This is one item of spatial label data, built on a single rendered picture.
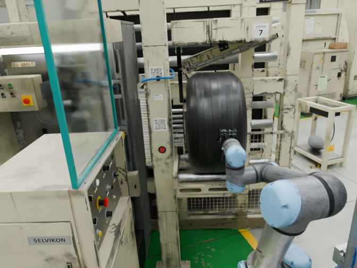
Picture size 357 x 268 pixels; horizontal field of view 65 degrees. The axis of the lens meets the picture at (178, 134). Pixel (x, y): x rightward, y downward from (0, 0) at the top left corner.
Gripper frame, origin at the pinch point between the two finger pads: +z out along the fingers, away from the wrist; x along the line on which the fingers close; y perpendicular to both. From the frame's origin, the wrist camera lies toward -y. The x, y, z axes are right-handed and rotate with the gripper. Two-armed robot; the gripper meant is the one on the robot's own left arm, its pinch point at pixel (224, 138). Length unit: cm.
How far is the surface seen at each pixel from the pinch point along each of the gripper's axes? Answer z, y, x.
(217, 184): 17.3, -32.8, 2.1
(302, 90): 427, -28, -207
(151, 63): 19, 38, 37
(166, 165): 24.9, -22.9, 32.4
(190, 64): 59, 36, 16
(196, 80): 18.7, 28.0, 13.2
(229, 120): 2.0, 8.5, -2.3
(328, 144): 190, -65, -147
